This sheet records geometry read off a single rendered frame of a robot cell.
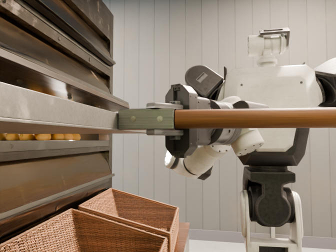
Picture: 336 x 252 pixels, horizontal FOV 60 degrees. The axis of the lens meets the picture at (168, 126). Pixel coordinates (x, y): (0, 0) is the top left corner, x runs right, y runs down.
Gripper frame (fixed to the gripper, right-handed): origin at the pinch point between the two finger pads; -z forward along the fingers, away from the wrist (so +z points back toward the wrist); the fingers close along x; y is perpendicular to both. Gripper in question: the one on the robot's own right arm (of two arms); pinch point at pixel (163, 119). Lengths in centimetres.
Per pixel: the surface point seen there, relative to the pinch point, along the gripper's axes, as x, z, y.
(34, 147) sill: 6, 14, 85
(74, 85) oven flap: -18, 25, 75
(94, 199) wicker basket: 38, 59, 114
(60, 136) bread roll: 2, 44, 125
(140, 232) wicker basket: 47, 57, 71
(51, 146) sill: 6, 24, 93
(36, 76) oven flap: -18, 6, 65
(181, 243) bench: 64, 96, 80
